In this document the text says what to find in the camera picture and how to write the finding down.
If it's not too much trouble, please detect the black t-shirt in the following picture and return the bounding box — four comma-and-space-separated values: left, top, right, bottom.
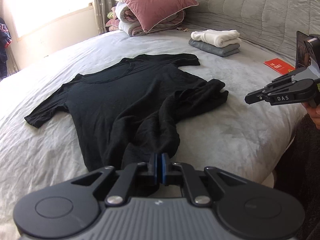
24, 52, 230, 198

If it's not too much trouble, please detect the person right hand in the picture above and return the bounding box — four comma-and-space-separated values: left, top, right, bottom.
302, 102, 320, 130

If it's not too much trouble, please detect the red booklet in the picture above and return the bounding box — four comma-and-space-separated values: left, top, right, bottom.
264, 58, 295, 75

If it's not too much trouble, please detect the grey bed sheet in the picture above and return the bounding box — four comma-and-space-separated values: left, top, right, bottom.
1, 30, 306, 239

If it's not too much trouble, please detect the grey folded garment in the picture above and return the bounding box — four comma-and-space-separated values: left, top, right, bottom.
188, 39, 240, 57

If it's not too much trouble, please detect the white folded garment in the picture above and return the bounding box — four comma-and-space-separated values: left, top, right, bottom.
190, 29, 241, 48

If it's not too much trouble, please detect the grey quilted headboard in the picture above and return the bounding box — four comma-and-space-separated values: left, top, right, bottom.
185, 0, 319, 59

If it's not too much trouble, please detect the pink velvet pillow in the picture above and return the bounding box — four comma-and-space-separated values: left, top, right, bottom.
111, 0, 200, 34

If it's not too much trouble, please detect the folded grey pink quilt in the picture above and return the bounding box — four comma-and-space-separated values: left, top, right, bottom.
105, 0, 187, 38

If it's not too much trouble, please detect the grey window curtain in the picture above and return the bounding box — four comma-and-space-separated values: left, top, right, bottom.
93, 0, 115, 35

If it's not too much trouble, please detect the dark hanging jacket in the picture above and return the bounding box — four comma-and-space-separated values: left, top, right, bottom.
0, 18, 12, 79

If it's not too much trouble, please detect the window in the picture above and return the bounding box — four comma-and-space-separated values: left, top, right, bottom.
4, 0, 93, 38

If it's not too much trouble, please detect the phone on gripper mount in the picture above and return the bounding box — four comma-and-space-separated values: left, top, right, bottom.
295, 31, 319, 69

